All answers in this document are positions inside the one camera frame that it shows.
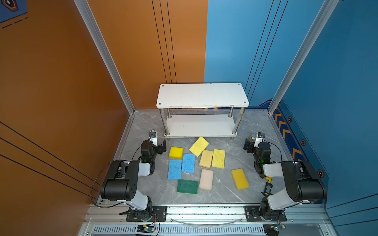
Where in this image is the pale pink sponge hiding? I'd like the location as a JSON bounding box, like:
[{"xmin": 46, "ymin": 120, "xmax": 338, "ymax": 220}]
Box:
[{"xmin": 199, "ymin": 169, "xmax": 214, "ymax": 191}]

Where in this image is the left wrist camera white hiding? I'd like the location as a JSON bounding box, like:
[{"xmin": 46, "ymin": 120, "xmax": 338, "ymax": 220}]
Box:
[{"xmin": 149, "ymin": 130, "xmax": 158, "ymax": 147}]

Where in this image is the small thick yellow sponge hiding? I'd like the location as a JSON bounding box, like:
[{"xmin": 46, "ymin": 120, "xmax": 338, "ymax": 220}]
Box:
[{"xmin": 169, "ymin": 147, "xmax": 184, "ymax": 160}]

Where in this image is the white two-tier shelf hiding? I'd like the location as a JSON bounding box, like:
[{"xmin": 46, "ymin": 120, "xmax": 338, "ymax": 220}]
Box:
[{"xmin": 157, "ymin": 83, "xmax": 249, "ymax": 138}]

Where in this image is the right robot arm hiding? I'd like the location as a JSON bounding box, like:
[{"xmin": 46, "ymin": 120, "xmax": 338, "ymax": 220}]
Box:
[{"xmin": 243, "ymin": 137, "xmax": 327, "ymax": 223}]

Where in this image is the circuit board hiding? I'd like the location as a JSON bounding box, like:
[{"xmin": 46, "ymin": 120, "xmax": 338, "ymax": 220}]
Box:
[
  {"xmin": 263, "ymin": 224, "xmax": 286, "ymax": 236},
  {"xmin": 136, "ymin": 225, "xmax": 157, "ymax": 236}
]

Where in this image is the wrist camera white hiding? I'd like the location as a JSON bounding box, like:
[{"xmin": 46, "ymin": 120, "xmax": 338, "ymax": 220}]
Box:
[
  {"xmin": 250, "ymin": 132, "xmax": 265, "ymax": 148},
  {"xmin": 149, "ymin": 130, "xmax": 158, "ymax": 147}
]

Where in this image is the long yellow foam sponge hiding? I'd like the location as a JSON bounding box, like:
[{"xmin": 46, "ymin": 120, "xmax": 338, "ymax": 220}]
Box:
[{"xmin": 231, "ymin": 169, "xmax": 250, "ymax": 190}]

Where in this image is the green scouring pad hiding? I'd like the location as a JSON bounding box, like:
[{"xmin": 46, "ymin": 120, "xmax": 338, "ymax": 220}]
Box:
[{"xmin": 177, "ymin": 180, "xmax": 198, "ymax": 194}]

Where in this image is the left blue sponge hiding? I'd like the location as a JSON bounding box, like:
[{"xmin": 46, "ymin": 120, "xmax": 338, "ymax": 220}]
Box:
[{"xmin": 167, "ymin": 160, "xmax": 182, "ymax": 180}]

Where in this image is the right circuit board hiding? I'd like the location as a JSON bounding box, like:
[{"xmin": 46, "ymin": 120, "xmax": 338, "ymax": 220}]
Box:
[{"xmin": 263, "ymin": 224, "xmax": 286, "ymax": 236}]

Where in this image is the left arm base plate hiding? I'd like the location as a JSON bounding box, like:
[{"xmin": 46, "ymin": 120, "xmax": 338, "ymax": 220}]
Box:
[{"xmin": 126, "ymin": 206, "xmax": 167, "ymax": 222}]

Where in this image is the left circuit board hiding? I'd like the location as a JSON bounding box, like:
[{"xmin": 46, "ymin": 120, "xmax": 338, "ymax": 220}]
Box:
[{"xmin": 136, "ymin": 225, "xmax": 157, "ymax": 236}]

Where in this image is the yellow porous sponge tilted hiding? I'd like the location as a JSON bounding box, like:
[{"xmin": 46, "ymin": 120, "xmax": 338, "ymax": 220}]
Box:
[{"xmin": 189, "ymin": 137, "xmax": 209, "ymax": 157}]

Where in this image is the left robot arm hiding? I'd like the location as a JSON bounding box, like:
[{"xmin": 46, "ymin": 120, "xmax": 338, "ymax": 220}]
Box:
[{"xmin": 100, "ymin": 140, "xmax": 166, "ymax": 221}]

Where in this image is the right blue sponge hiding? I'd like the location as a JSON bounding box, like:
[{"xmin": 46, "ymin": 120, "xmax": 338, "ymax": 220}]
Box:
[{"xmin": 182, "ymin": 154, "xmax": 195, "ymax": 173}]

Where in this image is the cream yellow sponge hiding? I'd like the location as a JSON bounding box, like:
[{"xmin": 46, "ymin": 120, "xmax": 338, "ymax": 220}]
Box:
[{"xmin": 199, "ymin": 150, "xmax": 213, "ymax": 169}]

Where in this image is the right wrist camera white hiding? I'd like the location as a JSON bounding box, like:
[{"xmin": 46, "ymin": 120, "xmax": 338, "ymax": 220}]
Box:
[{"xmin": 250, "ymin": 132, "xmax": 265, "ymax": 148}]

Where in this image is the blue sponge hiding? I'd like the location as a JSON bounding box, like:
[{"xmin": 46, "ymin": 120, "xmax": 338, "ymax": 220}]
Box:
[
  {"xmin": 182, "ymin": 154, "xmax": 195, "ymax": 173},
  {"xmin": 167, "ymin": 160, "xmax": 182, "ymax": 180}
]

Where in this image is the yellow porous sponge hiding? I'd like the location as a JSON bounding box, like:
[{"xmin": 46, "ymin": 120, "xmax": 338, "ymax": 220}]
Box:
[
  {"xmin": 189, "ymin": 137, "xmax": 209, "ymax": 157},
  {"xmin": 212, "ymin": 149, "xmax": 225, "ymax": 169}
]

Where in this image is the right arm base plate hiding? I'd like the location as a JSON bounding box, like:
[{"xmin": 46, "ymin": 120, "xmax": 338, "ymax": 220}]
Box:
[{"xmin": 244, "ymin": 205, "xmax": 287, "ymax": 222}]

